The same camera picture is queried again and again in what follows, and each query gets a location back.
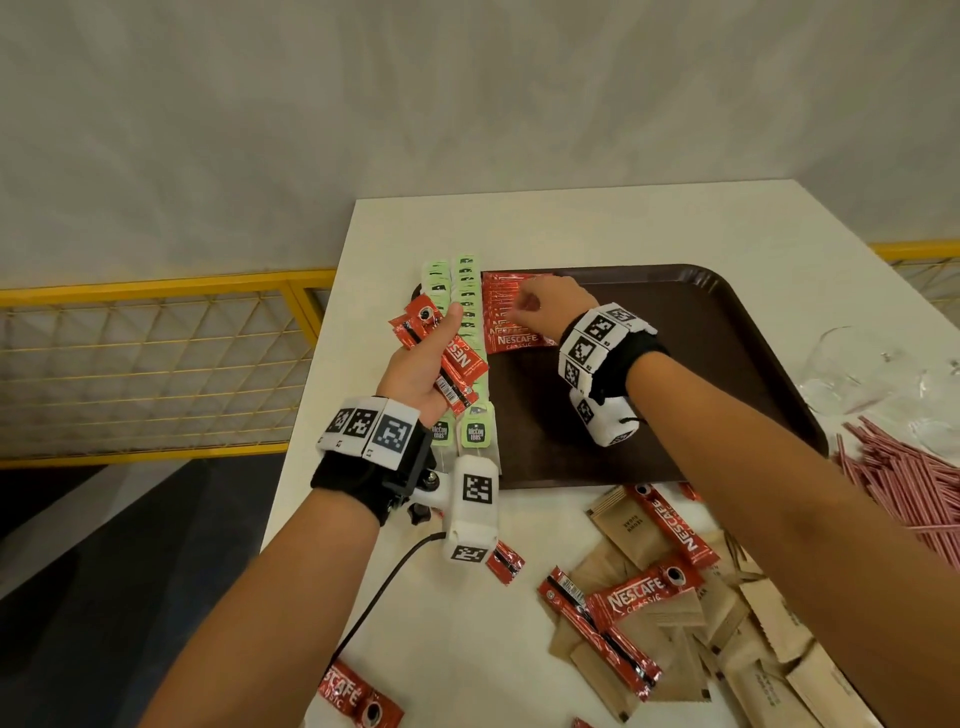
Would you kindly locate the person's left hand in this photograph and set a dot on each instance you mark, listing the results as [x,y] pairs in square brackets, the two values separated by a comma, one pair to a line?
[416,375]

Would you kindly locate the person's right hand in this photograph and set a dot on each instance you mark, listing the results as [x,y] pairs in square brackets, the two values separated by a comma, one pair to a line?
[555,304]

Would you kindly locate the row of red Nescafe sachets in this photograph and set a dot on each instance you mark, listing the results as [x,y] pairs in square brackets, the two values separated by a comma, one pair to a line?
[499,300]

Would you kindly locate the neat rows of tea bags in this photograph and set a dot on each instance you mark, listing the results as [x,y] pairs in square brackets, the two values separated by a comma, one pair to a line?
[469,300]

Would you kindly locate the brown plastic tray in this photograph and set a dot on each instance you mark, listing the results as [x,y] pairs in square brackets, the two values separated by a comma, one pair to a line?
[712,360]

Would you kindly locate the pile of red Nescafe sachets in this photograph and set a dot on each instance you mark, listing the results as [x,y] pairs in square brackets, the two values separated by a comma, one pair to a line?
[637,592]

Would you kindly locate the clear glass cups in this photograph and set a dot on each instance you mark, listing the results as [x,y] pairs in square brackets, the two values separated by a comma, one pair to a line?
[855,367]

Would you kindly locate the pile of brown sugar packets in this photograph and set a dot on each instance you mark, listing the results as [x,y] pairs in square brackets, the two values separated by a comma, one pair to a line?
[772,615]

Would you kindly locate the pile of pink stirrer sticks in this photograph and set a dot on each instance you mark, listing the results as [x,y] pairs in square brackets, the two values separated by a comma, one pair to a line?
[915,480]

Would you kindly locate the person's left forearm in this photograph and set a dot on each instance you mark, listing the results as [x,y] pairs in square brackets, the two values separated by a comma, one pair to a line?
[262,622]

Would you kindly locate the person's right forearm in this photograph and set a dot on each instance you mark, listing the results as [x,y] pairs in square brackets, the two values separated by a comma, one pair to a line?
[810,525]

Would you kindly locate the right wristband with marker tiles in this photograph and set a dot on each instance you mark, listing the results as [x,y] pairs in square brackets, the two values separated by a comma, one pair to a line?
[596,337]

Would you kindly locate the wristband with marker tiles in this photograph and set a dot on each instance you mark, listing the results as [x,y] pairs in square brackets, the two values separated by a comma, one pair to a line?
[371,431]
[596,337]

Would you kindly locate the left wristband with marker tiles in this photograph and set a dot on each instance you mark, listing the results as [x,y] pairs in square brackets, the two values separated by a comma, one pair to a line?
[371,431]

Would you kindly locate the marker cube on right wrist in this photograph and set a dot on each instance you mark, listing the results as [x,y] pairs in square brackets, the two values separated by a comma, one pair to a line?
[607,424]

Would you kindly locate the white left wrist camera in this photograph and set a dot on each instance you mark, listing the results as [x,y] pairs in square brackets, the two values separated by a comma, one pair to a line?
[476,510]

